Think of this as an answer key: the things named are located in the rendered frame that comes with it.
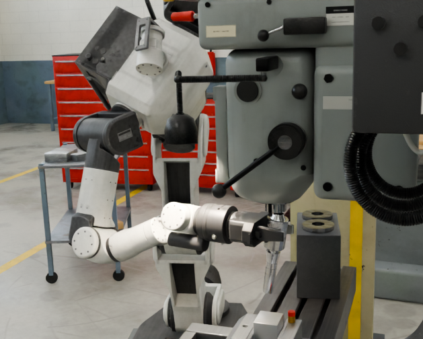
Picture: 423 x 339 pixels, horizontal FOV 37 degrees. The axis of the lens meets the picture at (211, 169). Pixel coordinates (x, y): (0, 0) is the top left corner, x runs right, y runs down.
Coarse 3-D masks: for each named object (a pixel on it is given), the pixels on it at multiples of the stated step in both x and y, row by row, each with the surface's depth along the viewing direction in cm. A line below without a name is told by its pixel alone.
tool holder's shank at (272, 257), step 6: (270, 252) 138; (276, 252) 138; (270, 258) 138; (276, 258) 138; (270, 264) 139; (276, 264) 139; (270, 270) 139; (264, 276) 141; (270, 276) 140; (264, 282) 141; (270, 282) 140; (264, 288) 141; (270, 288) 141
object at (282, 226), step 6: (270, 222) 135; (276, 222) 134; (282, 222) 134; (288, 222) 136; (270, 228) 135; (276, 228) 135; (282, 228) 135; (270, 246) 136; (276, 246) 136; (282, 246) 137
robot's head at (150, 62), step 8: (144, 32) 154; (152, 32) 154; (160, 32) 155; (152, 40) 153; (160, 40) 155; (152, 48) 151; (160, 48) 154; (144, 56) 151; (152, 56) 151; (160, 56) 152; (136, 64) 153; (144, 64) 151; (152, 64) 150; (160, 64) 152; (144, 72) 155; (152, 72) 154; (160, 72) 154
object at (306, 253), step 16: (304, 224) 176; (320, 224) 178; (336, 224) 179; (304, 240) 171; (320, 240) 171; (336, 240) 170; (304, 256) 172; (320, 256) 172; (336, 256) 171; (304, 272) 173; (320, 272) 173; (336, 272) 172; (304, 288) 174; (320, 288) 174; (336, 288) 173
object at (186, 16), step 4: (176, 12) 144; (180, 12) 144; (184, 12) 143; (188, 12) 143; (192, 12) 143; (172, 16) 144; (176, 16) 143; (180, 16) 143; (184, 16) 143; (188, 16) 142; (192, 16) 142; (196, 16) 142; (172, 20) 145; (176, 20) 144; (180, 20) 144; (184, 20) 143; (188, 20) 143; (192, 20) 143
